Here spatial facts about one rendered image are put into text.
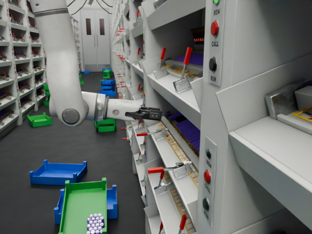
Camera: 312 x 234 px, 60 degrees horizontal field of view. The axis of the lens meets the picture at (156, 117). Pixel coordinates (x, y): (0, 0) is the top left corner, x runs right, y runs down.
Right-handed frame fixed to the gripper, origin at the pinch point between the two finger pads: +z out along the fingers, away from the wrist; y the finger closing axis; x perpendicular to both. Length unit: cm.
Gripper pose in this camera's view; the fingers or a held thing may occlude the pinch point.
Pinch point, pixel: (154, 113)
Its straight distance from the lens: 86.9
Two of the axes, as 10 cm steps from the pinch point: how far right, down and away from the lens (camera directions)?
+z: 9.7, 1.1, 2.0
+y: -1.7, -2.4, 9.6
